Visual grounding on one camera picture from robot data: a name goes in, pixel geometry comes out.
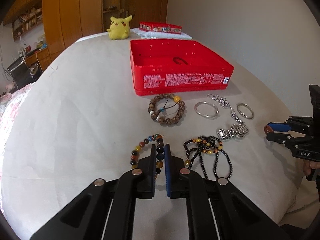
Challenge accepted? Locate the multicolour bead bracelet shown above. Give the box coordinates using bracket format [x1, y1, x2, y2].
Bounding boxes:
[130, 134, 166, 179]

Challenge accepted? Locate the black bead necklace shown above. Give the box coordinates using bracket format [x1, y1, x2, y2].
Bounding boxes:
[183, 135, 233, 180]

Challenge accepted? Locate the thin silver ring bangle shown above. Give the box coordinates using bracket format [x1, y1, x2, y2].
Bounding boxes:
[236, 103, 254, 120]

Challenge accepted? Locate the silver metal wristwatch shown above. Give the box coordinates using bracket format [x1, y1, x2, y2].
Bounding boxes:
[217, 125, 249, 140]

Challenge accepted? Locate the brown wooden bead bracelet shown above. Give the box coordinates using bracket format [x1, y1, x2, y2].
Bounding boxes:
[147, 93, 187, 127]

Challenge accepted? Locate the silver bangle with knob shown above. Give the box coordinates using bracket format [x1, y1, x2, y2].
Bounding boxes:
[194, 101, 219, 119]

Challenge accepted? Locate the silver ball chain necklace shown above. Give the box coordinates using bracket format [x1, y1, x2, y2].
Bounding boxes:
[207, 93, 245, 126]

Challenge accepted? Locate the person's right hand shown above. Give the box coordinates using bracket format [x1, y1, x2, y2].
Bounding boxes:
[303, 160, 320, 176]

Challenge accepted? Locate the red tin box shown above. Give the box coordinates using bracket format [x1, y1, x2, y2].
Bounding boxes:
[130, 39, 234, 96]

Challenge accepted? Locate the white lace cloth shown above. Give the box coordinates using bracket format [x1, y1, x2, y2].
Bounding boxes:
[130, 28, 193, 40]

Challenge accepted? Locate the yellow Pikachu plush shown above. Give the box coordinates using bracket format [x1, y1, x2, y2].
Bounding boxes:
[107, 15, 132, 40]

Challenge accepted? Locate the floral pink bedding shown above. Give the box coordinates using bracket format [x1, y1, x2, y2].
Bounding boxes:
[1, 83, 33, 142]

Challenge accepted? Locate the red tin lid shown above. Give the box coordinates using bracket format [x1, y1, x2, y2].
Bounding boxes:
[139, 21, 182, 34]

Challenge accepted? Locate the wooden desk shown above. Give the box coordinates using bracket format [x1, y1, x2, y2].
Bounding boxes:
[25, 48, 52, 72]

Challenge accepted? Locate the black office chair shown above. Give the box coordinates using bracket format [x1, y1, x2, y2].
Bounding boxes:
[7, 57, 43, 89]

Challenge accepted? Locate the wooden door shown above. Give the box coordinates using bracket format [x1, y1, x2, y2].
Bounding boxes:
[125, 0, 168, 28]

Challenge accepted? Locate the wooden wardrobe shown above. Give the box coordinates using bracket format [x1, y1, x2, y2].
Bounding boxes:
[42, 0, 124, 60]

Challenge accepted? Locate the wall bookshelf with books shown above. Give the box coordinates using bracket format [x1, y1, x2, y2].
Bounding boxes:
[11, 0, 43, 41]

